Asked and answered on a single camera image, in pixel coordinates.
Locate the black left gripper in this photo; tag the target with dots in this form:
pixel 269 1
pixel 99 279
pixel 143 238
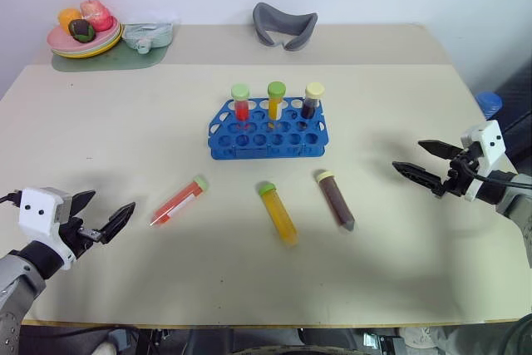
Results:
pixel 81 234

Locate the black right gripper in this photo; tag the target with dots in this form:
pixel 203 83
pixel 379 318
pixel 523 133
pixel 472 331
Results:
pixel 459 176

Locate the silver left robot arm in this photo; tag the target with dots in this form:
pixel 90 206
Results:
pixel 16 284

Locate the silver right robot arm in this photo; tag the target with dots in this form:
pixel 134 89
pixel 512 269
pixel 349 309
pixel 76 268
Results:
pixel 513 201

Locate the red liquid tube, light-green cap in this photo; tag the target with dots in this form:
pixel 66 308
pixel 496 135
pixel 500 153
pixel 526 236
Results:
pixel 176 205
pixel 241 107

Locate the brown liquid tube, cream cap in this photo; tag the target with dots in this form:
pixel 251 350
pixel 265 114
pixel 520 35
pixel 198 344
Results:
pixel 336 201

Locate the dark liquid tube, cream cap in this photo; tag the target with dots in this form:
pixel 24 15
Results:
pixel 311 107

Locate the orange liquid tube, green cap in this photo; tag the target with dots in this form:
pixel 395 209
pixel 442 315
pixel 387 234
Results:
pixel 275 105
pixel 280 215

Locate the blue plastic test tube rack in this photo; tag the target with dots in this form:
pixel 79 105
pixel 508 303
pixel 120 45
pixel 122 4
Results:
pixel 266 145

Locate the blue bottle cap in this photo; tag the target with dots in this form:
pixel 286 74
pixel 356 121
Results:
pixel 489 103

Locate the black chair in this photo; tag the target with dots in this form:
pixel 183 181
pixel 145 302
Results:
pixel 517 109

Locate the green silicone mat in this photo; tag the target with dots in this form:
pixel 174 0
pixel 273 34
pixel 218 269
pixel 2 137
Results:
pixel 124 60

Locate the stack of coloured plates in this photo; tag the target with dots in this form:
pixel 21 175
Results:
pixel 85 54

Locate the yellow plastic plate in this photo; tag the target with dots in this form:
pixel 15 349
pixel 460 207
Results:
pixel 99 52

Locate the white sneaker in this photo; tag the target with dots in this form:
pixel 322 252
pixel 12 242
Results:
pixel 420 336

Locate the pink plastic plate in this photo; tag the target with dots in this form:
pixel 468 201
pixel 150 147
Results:
pixel 60 39

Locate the dark brown green toy fruit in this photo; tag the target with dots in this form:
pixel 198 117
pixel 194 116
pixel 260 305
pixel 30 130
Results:
pixel 82 31

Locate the pale green zip pouch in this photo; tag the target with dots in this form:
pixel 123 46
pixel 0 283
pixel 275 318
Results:
pixel 147 35

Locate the orange toy fruit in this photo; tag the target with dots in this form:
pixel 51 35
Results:
pixel 68 17

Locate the pink toy fruit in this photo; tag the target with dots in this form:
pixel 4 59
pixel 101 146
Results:
pixel 96 14

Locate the grey foam face pad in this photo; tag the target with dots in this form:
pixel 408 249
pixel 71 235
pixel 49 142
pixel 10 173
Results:
pixel 282 24

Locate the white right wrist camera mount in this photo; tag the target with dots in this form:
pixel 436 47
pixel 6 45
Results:
pixel 490 143

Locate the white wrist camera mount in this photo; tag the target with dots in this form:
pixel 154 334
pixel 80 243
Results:
pixel 37 209
pixel 490 143

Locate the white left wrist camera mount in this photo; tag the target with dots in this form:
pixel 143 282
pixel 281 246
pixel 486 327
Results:
pixel 37 209

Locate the grey metal bracket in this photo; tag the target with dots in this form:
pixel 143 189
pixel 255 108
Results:
pixel 382 343

